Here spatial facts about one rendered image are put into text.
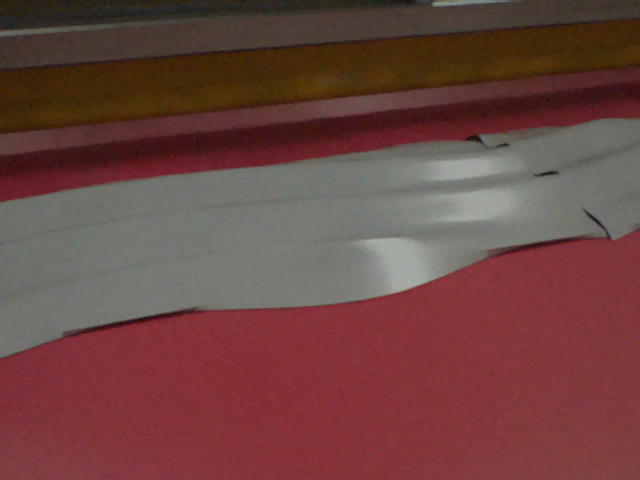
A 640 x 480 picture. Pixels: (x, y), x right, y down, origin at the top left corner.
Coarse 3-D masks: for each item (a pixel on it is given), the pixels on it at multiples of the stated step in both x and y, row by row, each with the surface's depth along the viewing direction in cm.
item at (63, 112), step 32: (416, 64) 23; (448, 64) 23; (480, 64) 24; (512, 64) 24; (544, 64) 24; (576, 64) 25; (608, 64) 25; (64, 96) 20; (96, 96) 20; (128, 96) 20; (160, 96) 21; (192, 96) 21; (224, 96) 21; (256, 96) 22; (288, 96) 22; (320, 96) 22; (352, 96) 23; (0, 128) 20; (32, 128) 20
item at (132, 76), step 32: (480, 32) 23; (512, 32) 23; (544, 32) 24; (576, 32) 24; (608, 32) 25; (96, 64) 20; (128, 64) 20; (160, 64) 20; (192, 64) 20; (224, 64) 21; (256, 64) 21; (288, 64) 21; (320, 64) 22; (352, 64) 22; (384, 64) 22; (0, 96) 19; (32, 96) 19
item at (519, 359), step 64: (64, 128) 22; (128, 128) 22; (192, 128) 22; (256, 128) 22; (320, 128) 22; (384, 128) 21; (0, 192) 17; (512, 256) 14; (576, 256) 14; (128, 320) 12; (192, 320) 12; (256, 320) 12; (320, 320) 12; (384, 320) 12; (448, 320) 12; (512, 320) 12; (576, 320) 12; (0, 384) 10; (64, 384) 10; (128, 384) 10; (192, 384) 10; (256, 384) 10; (320, 384) 10; (384, 384) 10; (448, 384) 10; (512, 384) 10; (576, 384) 10; (0, 448) 9; (64, 448) 9; (128, 448) 9; (192, 448) 9; (256, 448) 9; (320, 448) 9; (384, 448) 9; (448, 448) 9; (512, 448) 9; (576, 448) 9
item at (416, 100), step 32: (416, 96) 25; (448, 96) 25; (480, 96) 25; (512, 96) 25; (544, 96) 24; (576, 96) 24; (608, 96) 24; (448, 128) 21; (480, 128) 21; (512, 128) 21
